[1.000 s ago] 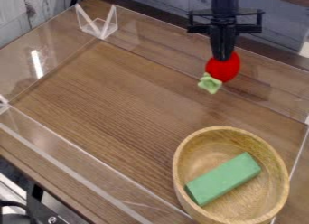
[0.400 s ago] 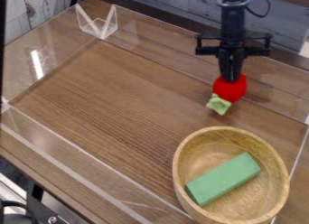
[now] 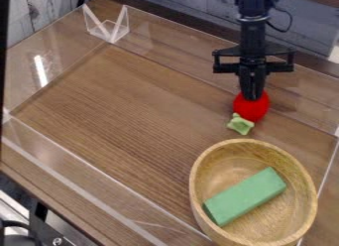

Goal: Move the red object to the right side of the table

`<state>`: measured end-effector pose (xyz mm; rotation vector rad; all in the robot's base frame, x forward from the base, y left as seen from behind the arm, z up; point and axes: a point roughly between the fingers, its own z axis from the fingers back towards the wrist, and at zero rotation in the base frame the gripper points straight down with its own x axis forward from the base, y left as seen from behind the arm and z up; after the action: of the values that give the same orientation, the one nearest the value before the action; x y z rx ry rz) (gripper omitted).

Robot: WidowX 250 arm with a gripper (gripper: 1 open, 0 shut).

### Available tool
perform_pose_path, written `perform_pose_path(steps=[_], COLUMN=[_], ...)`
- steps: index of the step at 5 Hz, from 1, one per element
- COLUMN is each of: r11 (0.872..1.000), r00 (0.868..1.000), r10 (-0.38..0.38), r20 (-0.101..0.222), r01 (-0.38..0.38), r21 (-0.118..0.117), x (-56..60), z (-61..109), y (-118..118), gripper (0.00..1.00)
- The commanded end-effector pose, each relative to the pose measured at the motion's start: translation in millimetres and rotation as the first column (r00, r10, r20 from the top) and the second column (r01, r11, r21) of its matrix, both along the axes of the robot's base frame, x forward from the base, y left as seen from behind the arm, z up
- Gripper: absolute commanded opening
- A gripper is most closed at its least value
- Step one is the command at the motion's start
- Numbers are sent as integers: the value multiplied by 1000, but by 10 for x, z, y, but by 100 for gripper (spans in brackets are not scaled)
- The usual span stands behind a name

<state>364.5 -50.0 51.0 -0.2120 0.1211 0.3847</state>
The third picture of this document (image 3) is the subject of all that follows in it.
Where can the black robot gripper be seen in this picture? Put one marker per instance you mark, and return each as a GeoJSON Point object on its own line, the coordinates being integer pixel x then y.
{"type": "Point", "coordinates": [249, 54]}

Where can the red plush strawberry toy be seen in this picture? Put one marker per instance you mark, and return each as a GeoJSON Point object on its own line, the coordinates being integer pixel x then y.
{"type": "Point", "coordinates": [248, 111]}

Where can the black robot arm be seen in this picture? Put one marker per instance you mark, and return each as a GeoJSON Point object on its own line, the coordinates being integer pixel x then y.
{"type": "Point", "coordinates": [255, 8]}

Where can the green rectangular block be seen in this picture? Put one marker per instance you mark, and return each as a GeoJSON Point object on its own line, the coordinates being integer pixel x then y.
{"type": "Point", "coordinates": [240, 198]}

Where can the wooden bowl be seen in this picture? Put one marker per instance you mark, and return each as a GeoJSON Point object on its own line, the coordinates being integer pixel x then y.
{"type": "Point", "coordinates": [279, 222]}

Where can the clear acrylic corner bracket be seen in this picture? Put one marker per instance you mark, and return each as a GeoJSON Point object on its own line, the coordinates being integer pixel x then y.
{"type": "Point", "coordinates": [107, 30]}

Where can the clear acrylic tray wall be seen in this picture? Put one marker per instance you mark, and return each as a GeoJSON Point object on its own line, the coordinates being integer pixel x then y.
{"type": "Point", "coordinates": [109, 212]}

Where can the black table leg bracket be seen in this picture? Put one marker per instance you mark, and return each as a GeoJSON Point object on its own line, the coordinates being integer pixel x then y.
{"type": "Point", "coordinates": [52, 230]}

